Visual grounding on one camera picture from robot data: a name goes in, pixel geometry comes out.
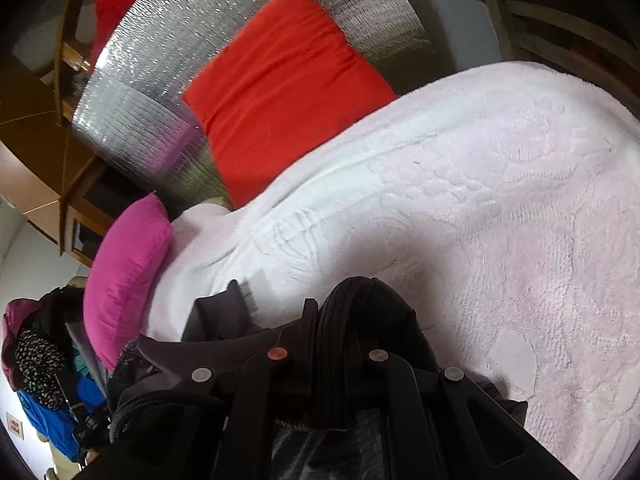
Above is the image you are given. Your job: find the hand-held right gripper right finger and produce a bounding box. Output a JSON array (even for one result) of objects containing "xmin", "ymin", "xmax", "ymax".
[{"xmin": 349, "ymin": 346, "xmax": 542, "ymax": 480}]

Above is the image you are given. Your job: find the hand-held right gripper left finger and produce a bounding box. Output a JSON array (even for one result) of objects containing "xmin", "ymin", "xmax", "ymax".
[{"xmin": 80, "ymin": 299, "xmax": 321, "ymax": 480}]

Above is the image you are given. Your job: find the black puffer jacket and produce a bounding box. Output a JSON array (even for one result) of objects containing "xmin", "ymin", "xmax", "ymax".
[{"xmin": 107, "ymin": 277, "xmax": 528, "ymax": 480}]

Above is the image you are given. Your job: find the cream sofa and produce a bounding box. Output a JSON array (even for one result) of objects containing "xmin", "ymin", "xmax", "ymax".
[{"xmin": 47, "ymin": 275, "xmax": 96, "ymax": 480}]

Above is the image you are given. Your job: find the blue jacket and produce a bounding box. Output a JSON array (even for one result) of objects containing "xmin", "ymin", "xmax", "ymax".
[{"xmin": 17, "ymin": 375, "xmax": 108, "ymax": 463}]

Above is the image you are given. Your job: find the grey coat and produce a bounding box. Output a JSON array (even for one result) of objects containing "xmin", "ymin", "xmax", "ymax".
[{"xmin": 65, "ymin": 320, "xmax": 110, "ymax": 386}]

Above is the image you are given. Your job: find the black white floral garment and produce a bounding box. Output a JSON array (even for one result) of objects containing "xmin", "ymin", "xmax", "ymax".
[{"xmin": 14, "ymin": 327, "xmax": 68, "ymax": 408}]

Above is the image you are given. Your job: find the maroon garment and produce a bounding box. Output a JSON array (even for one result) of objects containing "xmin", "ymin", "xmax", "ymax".
[{"xmin": 1, "ymin": 297, "xmax": 46, "ymax": 391}]

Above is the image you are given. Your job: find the pink pillow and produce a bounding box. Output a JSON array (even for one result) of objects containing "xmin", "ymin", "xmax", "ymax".
[{"xmin": 82, "ymin": 192, "xmax": 173, "ymax": 371}]

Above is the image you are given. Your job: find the white fleece blanket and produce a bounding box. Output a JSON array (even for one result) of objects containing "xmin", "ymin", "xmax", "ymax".
[{"xmin": 145, "ymin": 60, "xmax": 640, "ymax": 480}]

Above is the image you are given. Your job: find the red pillow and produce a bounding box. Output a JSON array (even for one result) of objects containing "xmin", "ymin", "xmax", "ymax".
[{"xmin": 181, "ymin": 0, "xmax": 398, "ymax": 209}]

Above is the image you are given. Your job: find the brown wooden cabinet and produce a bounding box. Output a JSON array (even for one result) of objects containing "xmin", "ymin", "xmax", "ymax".
[{"xmin": 0, "ymin": 70, "xmax": 101, "ymax": 241}]

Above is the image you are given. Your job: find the silver foil insulation mat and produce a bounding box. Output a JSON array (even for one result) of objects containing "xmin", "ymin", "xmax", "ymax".
[{"xmin": 71, "ymin": 0, "xmax": 431, "ymax": 208}]

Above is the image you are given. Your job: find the wooden railing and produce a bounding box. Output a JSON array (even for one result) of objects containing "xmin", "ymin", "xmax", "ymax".
[{"xmin": 52, "ymin": 0, "xmax": 108, "ymax": 126}]

